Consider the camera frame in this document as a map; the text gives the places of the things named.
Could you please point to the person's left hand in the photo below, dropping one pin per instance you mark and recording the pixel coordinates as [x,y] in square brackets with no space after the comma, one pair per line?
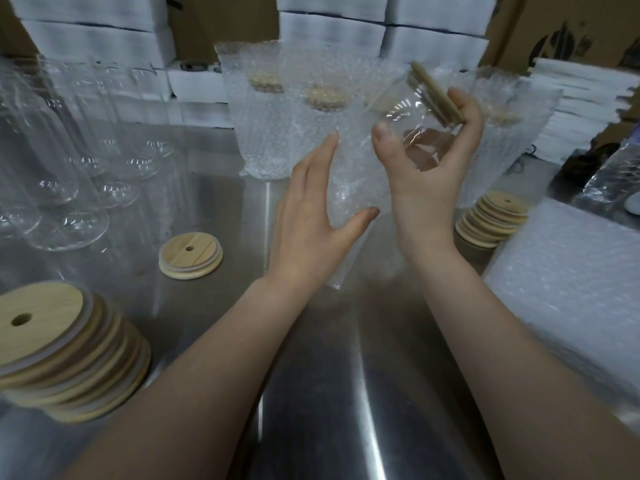
[300,229]

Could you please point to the plain brown cardboard box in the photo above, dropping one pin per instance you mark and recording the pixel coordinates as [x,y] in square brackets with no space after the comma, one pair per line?
[220,22]

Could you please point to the dark object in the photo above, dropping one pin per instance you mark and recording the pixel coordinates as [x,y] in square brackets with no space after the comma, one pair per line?
[575,167]

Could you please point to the person's right forearm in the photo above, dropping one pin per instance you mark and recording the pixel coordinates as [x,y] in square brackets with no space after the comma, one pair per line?
[520,384]

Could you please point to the pile of bubble wrap bags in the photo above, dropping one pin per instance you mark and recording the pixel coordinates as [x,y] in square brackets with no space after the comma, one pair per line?
[570,284]

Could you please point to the person's right thumb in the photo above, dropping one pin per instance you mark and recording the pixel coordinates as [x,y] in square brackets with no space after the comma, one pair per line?
[392,144]

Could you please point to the clear bubble wrap bag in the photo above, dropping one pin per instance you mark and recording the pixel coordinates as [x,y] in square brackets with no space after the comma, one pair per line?
[357,194]

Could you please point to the person's right hand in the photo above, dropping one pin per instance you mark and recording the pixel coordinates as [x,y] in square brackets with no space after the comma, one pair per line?
[430,204]

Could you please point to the large stack of bamboo lids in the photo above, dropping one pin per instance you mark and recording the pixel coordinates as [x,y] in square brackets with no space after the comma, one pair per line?
[65,354]

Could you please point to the crumpled clear plastic bag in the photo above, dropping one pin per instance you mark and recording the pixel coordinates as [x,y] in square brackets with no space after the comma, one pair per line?
[615,179]

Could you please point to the small stack of bamboo lids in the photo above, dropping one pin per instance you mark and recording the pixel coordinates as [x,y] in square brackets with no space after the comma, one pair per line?
[495,219]

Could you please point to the single bamboo lid with hole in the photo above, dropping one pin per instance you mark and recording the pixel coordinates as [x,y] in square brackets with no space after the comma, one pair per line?
[191,254]

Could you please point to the row of empty glass cups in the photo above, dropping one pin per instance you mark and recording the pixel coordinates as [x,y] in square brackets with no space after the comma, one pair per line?
[75,154]

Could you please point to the clear glass cup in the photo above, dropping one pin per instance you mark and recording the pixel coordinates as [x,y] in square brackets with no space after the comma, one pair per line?
[405,119]

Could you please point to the pile of white foam sheets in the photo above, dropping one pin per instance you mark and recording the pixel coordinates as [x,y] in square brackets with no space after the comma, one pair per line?
[575,104]

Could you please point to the person's left thumb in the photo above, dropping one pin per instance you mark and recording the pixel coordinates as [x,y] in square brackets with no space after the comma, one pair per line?
[357,222]

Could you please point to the person's left forearm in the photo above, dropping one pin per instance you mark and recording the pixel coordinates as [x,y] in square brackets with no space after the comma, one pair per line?
[200,384]

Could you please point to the brown cardboard box black print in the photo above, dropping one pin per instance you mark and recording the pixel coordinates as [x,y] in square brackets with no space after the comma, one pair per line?
[565,34]

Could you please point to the stack of white foam boxes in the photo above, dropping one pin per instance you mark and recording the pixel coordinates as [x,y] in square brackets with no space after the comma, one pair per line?
[330,29]

